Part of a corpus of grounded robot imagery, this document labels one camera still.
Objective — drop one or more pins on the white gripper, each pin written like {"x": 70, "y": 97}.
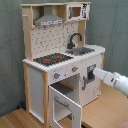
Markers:
{"x": 107, "y": 77}

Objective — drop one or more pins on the grey range hood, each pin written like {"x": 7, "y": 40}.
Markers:
{"x": 48, "y": 18}

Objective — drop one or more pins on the red stove knob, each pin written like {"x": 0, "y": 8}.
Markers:
{"x": 56, "y": 75}
{"x": 74, "y": 69}

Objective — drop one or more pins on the wooden toy kitchen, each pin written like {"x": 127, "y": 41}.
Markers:
{"x": 46, "y": 40}

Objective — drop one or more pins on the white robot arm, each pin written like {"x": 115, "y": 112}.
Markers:
{"x": 121, "y": 84}

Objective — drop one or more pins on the white oven door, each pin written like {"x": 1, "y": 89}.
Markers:
{"x": 61, "y": 106}

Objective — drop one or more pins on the black toy faucet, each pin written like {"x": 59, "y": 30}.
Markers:
{"x": 72, "y": 40}

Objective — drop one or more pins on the toy microwave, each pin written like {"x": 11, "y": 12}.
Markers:
{"x": 78, "y": 11}

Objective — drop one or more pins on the left red stove knob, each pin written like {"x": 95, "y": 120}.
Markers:
{"x": 56, "y": 75}

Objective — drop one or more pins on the right red stove knob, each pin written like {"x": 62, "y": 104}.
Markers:
{"x": 74, "y": 69}

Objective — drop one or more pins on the black toy stovetop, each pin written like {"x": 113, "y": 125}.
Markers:
{"x": 52, "y": 59}

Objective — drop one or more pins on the grey toy sink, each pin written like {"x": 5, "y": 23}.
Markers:
{"x": 79, "y": 51}

